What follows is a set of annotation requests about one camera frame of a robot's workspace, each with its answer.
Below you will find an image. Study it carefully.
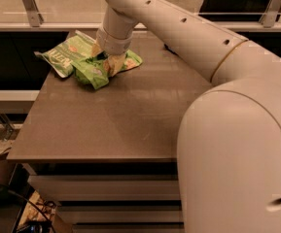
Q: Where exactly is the grey drawer cabinet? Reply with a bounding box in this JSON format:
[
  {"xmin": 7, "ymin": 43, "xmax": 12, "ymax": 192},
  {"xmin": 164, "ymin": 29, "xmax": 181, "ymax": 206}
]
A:
[{"xmin": 24, "ymin": 162, "xmax": 183, "ymax": 233}]

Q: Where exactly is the green jalapeno chip bag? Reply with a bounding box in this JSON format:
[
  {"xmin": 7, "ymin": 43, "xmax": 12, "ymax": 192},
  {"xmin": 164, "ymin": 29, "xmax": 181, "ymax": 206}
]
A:
[{"xmin": 34, "ymin": 30, "xmax": 95, "ymax": 79}]

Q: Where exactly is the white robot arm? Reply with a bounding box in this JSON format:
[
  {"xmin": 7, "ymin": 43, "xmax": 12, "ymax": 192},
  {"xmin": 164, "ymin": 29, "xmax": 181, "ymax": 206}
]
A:
[{"xmin": 97, "ymin": 0, "xmax": 281, "ymax": 233}]

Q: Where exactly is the green rice chip bag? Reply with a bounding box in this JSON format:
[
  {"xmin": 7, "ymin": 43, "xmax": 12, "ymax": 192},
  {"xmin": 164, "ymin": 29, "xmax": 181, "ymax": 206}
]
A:
[{"xmin": 73, "ymin": 50, "xmax": 143, "ymax": 90}]

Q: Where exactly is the black cable on floor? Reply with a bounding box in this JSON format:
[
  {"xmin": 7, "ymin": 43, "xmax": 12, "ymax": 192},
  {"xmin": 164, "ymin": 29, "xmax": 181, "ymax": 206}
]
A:
[{"xmin": 0, "ymin": 182, "xmax": 56, "ymax": 233}]

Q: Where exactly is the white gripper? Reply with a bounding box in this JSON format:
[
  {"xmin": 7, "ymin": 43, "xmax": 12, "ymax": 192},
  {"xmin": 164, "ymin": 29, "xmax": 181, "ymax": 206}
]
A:
[{"xmin": 91, "ymin": 28, "xmax": 132, "ymax": 77}]

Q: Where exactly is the glass railing with metal posts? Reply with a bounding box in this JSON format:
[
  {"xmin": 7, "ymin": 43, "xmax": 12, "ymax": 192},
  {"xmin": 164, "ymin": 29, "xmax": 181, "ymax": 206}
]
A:
[{"xmin": 0, "ymin": 0, "xmax": 281, "ymax": 32}]

